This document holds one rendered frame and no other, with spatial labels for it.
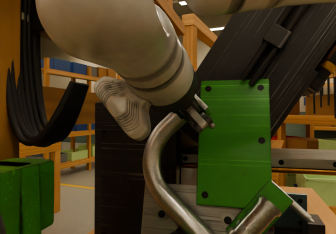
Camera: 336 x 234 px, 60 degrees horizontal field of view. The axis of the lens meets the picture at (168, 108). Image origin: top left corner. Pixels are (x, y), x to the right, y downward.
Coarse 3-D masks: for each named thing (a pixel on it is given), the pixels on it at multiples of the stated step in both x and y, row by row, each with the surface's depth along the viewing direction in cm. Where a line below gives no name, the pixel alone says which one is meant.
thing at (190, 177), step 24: (96, 120) 62; (96, 144) 62; (120, 144) 60; (144, 144) 58; (168, 144) 57; (192, 144) 73; (96, 168) 61; (120, 168) 60; (168, 168) 57; (192, 168) 73; (96, 192) 61; (120, 192) 60; (96, 216) 61; (120, 216) 60
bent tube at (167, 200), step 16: (208, 112) 48; (160, 128) 47; (176, 128) 48; (160, 144) 47; (144, 160) 47; (160, 160) 47; (144, 176) 46; (160, 176) 46; (160, 192) 44; (176, 208) 43; (192, 224) 42
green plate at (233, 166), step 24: (216, 96) 50; (240, 96) 49; (264, 96) 48; (216, 120) 49; (240, 120) 48; (264, 120) 47; (216, 144) 48; (240, 144) 47; (264, 144) 46; (216, 168) 47; (240, 168) 46; (264, 168) 45; (216, 192) 46; (240, 192) 45
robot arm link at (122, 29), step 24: (48, 0) 15; (72, 0) 15; (96, 0) 15; (120, 0) 15; (144, 0) 17; (48, 24) 16; (72, 24) 16; (96, 24) 16; (120, 24) 16; (144, 24) 17; (168, 24) 25; (72, 48) 17; (96, 48) 17; (120, 48) 18; (144, 48) 21; (168, 48) 25; (120, 72) 26; (144, 72) 25; (168, 72) 28
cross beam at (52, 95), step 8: (48, 88) 65; (56, 88) 68; (48, 96) 65; (56, 96) 68; (88, 96) 82; (96, 96) 86; (48, 104) 65; (56, 104) 68; (88, 104) 82; (48, 112) 65; (80, 112) 78; (88, 112) 82; (48, 120) 65; (80, 120) 78; (88, 120) 82
